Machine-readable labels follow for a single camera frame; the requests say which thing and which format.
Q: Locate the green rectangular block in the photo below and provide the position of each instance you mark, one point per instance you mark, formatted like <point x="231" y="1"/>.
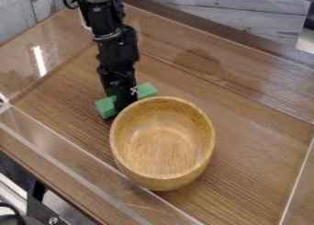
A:
<point x="112" y="104"/>

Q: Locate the clear acrylic tray wall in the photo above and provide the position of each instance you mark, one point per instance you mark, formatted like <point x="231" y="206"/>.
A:
<point x="251" y="84"/>

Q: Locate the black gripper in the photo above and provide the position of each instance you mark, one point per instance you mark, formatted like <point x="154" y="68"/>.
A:
<point x="118" y="56"/>

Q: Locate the black table leg frame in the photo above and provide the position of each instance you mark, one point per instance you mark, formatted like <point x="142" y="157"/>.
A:
<point x="36" y="209"/>

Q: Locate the brown wooden bowl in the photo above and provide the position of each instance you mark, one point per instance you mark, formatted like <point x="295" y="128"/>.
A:
<point x="162" y="140"/>

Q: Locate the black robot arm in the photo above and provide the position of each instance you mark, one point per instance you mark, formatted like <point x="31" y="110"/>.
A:
<point x="103" y="15"/>

